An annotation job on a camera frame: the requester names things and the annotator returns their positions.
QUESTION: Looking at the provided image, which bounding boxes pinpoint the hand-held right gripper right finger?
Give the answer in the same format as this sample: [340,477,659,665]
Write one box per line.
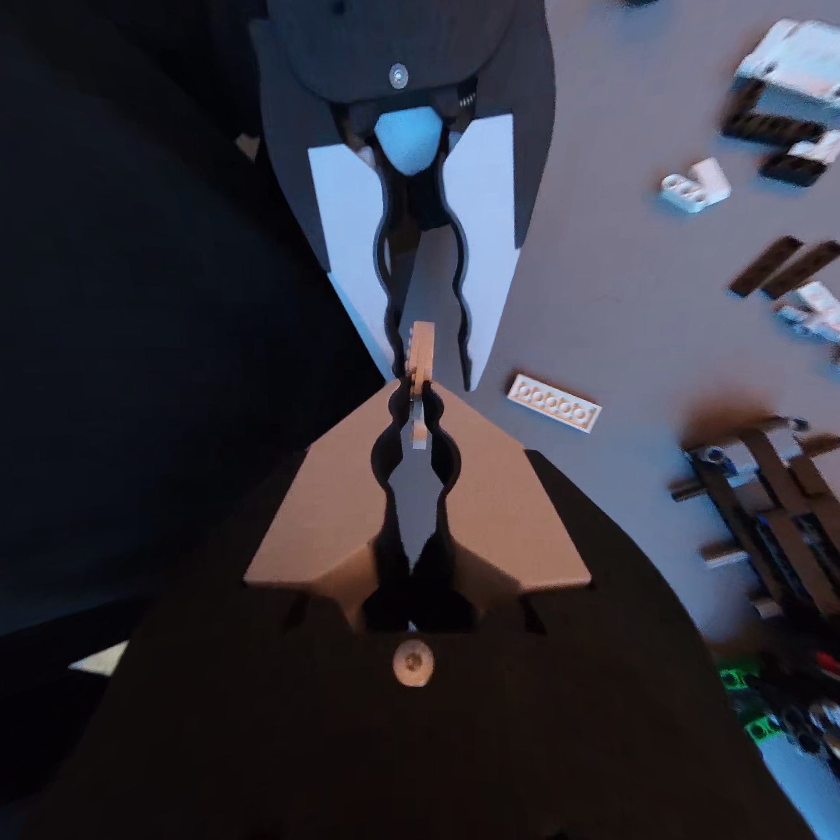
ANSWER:
[412,381,595,632]

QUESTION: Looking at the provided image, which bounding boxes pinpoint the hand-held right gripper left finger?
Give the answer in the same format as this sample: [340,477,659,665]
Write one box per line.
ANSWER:
[243,381,413,632]

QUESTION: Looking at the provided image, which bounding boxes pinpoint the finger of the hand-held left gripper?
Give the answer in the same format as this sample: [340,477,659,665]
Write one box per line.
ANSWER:
[441,113,521,393]
[307,144,406,395]

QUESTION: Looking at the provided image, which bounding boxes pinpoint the white flat lego plate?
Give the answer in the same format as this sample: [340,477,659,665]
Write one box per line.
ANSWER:
[507,373,603,434]

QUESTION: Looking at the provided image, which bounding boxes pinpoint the small white lego connector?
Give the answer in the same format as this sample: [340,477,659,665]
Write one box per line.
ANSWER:
[659,157,732,214]

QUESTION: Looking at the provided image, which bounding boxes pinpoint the black grey lego chassis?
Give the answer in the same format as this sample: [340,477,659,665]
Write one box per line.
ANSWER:
[669,413,840,621]

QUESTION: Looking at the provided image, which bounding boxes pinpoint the thin black lego plate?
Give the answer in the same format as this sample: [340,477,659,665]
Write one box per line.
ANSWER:
[728,236,805,298]
[761,239,840,301]

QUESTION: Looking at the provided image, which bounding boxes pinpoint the green black lego assembly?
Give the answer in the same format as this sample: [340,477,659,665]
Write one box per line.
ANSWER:
[718,663,840,756]

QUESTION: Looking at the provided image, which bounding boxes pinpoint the pale lego axle connector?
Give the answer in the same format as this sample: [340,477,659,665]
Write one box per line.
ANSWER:
[777,281,840,345]

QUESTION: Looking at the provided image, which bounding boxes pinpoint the white curved lego panel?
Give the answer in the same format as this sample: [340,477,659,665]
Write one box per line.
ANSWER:
[735,18,840,122]

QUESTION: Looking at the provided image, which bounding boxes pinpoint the black lego bracket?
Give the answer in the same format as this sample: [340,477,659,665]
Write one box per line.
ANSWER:
[760,131,840,188]
[722,108,824,147]

